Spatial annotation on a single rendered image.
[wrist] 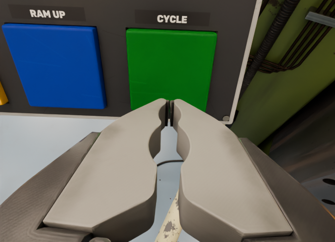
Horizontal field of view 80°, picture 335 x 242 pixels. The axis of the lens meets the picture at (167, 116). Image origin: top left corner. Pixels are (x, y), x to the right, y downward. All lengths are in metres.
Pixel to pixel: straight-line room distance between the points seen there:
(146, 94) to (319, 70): 0.42
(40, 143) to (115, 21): 1.29
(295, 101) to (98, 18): 0.53
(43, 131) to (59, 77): 1.26
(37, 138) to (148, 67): 1.31
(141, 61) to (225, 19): 0.08
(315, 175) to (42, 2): 0.51
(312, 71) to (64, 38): 0.49
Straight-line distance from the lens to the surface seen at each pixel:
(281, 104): 0.64
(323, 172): 0.49
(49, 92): 0.22
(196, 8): 0.18
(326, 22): 0.46
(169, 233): 0.51
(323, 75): 0.55
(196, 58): 0.18
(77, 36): 0.19
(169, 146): 1.23
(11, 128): 1.58
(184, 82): 0.18
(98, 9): 0.19
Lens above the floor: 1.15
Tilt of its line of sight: 61 degrees down
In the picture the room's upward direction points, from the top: 3 degrees clockwise
